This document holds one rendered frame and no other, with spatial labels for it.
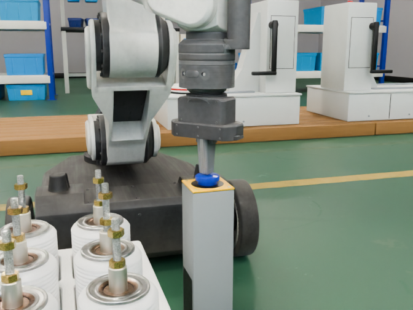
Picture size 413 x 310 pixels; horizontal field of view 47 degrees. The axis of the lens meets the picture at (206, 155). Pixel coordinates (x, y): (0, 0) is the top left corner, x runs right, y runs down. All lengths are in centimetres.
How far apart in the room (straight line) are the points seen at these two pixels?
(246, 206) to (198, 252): 41
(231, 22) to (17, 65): 465
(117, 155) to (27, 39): 773
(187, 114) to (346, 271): 66
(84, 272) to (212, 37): 38
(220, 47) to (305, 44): 937
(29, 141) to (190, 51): 193
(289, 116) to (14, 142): 155
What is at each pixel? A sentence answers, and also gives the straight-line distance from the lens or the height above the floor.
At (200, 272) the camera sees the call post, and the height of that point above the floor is 18.
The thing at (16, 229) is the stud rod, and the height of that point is 30.
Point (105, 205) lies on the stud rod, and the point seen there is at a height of 32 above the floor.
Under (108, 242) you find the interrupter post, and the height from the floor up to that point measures 27.
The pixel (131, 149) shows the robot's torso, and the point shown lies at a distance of 131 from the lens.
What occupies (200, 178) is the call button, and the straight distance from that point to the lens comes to 77.
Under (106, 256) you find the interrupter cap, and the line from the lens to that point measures 69.
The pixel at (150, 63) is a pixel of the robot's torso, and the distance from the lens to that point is 107.
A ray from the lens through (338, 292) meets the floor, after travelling 115.
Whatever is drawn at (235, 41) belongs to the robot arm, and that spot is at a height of 54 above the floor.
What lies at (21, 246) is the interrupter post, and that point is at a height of 28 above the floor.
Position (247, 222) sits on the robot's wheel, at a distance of 117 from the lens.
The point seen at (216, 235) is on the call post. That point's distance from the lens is 79.
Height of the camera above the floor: 53
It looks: 13 degrees down
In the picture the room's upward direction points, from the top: straight up
